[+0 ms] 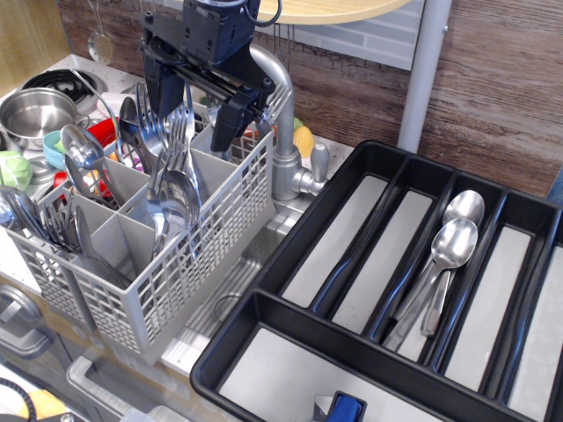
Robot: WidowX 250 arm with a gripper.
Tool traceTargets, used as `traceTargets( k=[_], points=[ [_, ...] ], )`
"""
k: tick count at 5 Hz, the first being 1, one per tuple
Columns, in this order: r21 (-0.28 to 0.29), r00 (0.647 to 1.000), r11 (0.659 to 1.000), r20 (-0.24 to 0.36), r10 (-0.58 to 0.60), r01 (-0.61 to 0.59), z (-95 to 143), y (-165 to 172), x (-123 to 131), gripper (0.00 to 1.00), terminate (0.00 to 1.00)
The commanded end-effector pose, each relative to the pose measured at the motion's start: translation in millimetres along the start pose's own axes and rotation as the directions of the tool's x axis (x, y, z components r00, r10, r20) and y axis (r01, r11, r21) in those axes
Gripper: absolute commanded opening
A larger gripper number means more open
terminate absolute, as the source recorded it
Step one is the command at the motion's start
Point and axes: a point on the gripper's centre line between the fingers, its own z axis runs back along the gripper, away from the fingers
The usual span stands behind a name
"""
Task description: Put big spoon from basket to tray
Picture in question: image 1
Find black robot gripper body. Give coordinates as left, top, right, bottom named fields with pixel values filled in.
left=140, top=1, right=275, bottom=99

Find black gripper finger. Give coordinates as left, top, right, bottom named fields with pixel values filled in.
left=211, top=91, right=259, bottom=151
left=144, top=55, right=184, bottom=118

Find big steel spoon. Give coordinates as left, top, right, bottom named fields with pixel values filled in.
left=147, top=170, right=201, bottom=258

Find steel spoon upright left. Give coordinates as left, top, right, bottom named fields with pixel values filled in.
left=61, top=124, right=126, bottom=206

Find grey plastic cutlery basket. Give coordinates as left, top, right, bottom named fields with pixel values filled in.
left=11, top=127, right=274, bottom=364

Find upper steel spoon in tray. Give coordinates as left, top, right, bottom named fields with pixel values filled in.
left=393, top=190, right=485, bottom=321

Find steel spoon in tray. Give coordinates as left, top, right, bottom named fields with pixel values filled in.
left=393, top=190, right=485, bottom=321
left=383, top=218, right=478, bottom=352

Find lower steel spoon in tray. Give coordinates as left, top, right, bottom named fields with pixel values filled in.
left=383, top=218, right=478, bottom=352

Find black cutlery tray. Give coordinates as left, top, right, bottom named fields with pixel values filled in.
left=190, top=141, right=562, bottom=421

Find steel fork near faucet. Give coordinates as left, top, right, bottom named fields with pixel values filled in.
left=255, top=83, right=292, bottom=140

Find tall steel fork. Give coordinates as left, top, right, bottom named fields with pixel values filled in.
left=165, top=78, right=204, bottom=212

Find yellow toy corn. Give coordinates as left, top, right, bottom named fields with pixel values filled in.
left=293, top=126, right=315, bottom=158

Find hanging steel skimmer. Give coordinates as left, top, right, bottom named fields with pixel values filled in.
left=87, top=0, right=115, bottom=66

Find red toy item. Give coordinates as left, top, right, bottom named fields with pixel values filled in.
left=88, top=119, right=116, bottom=147

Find silver curved faucet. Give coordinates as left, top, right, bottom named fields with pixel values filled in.
left=250, top=45, right=330, bottom=200

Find round wooden shelf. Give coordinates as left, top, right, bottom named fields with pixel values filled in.
left=276, top=0, right=409, bottom=25

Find black stove burner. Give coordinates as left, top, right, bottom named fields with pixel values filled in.
left=22, top=69, right=93, bottom=105

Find light blue toy cup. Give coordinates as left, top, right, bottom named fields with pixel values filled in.
left=43, top=130, right=66, bottom=171

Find steel pot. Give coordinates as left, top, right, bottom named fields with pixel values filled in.
left=1, top=88, right=96, bottom=151

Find green toy cabbage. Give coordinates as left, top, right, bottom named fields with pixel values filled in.
left=1, top=150, right=33, bottom=191

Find grey vertical pole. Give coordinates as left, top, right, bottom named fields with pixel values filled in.
left=397, top=0, right=452, bottom=153

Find blue object at bottom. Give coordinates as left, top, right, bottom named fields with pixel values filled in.
left=312, top=391, right=368, bottom=422

